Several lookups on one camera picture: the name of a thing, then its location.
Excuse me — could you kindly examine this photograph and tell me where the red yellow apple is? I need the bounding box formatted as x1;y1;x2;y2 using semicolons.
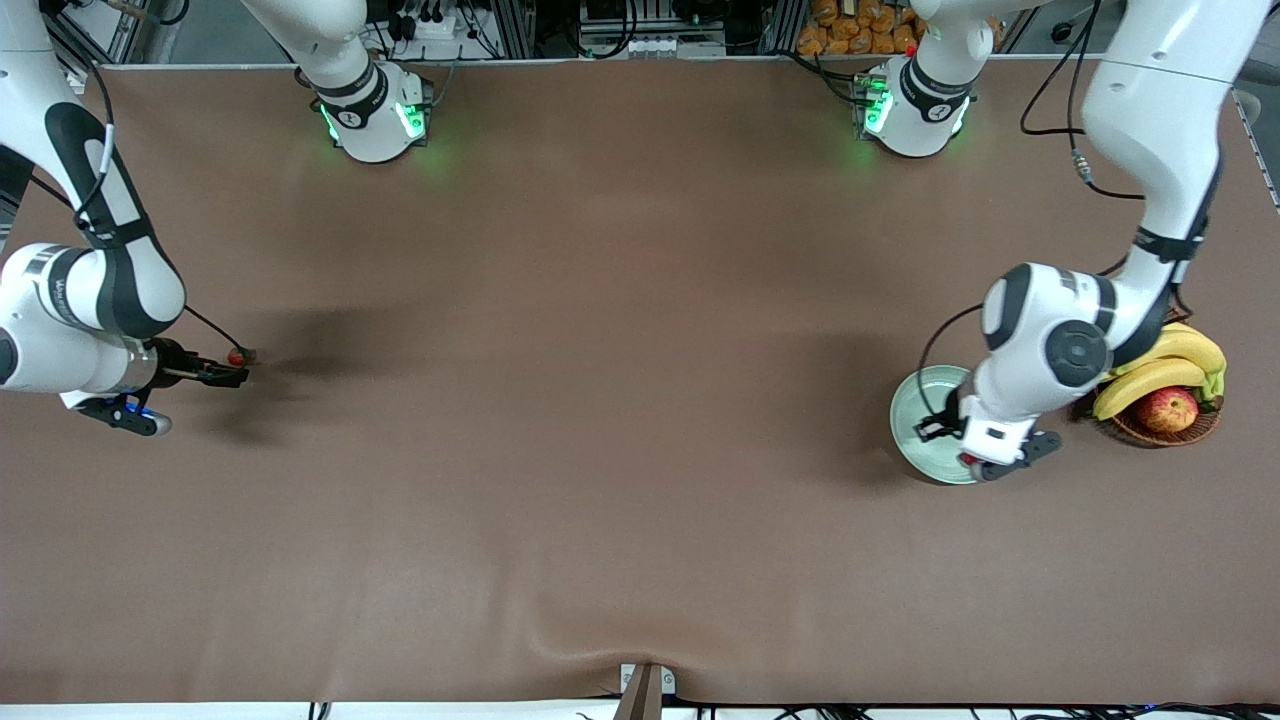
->
1137;387;1200;434

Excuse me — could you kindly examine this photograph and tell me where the pale green round plate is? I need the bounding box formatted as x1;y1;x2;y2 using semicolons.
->
889;365;986;486

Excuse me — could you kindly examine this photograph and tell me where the yellow banana bunch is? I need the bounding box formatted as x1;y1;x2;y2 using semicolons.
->
1092;321;1228;422

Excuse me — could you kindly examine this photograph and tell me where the aluminium frame post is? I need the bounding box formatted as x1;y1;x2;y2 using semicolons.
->
490;0;537;59
763;0;807;57

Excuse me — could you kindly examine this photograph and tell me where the brown table mat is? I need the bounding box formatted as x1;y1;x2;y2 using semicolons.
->
0;60;1280;707

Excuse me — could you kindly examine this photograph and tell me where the white power strip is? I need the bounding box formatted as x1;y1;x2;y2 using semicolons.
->
393;8;463;43

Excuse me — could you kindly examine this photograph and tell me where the metal clamp bracket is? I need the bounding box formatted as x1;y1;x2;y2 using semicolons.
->
612;662;677;720

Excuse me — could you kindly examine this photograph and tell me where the brown wicker basket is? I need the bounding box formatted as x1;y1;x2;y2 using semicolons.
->
1075;310;1223;448

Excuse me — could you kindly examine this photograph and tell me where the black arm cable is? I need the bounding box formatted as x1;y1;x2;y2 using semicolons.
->
0;0;247;357
917;0;1202;427

